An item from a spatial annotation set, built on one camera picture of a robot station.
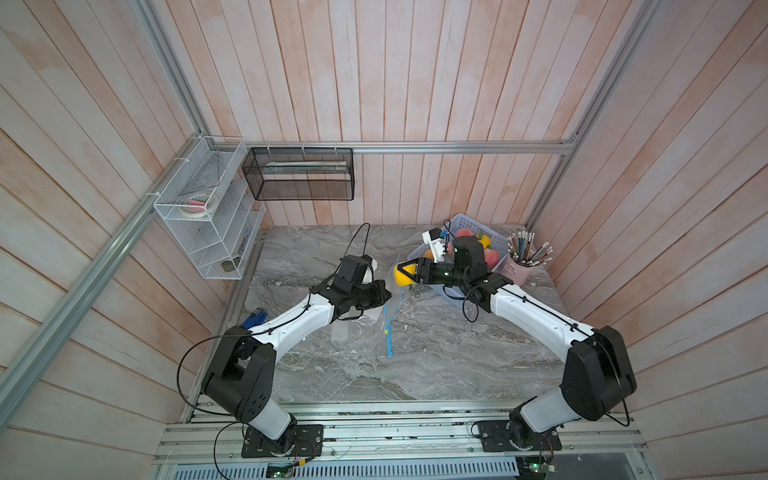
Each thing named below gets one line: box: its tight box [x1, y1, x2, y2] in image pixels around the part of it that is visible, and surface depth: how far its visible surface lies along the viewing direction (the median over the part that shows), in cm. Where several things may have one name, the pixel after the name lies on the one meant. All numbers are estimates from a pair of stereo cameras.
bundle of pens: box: [507, 230, 553, 267], surface depth 100 cm
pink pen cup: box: [497, 254, 535, 286], surface depth 100 cm
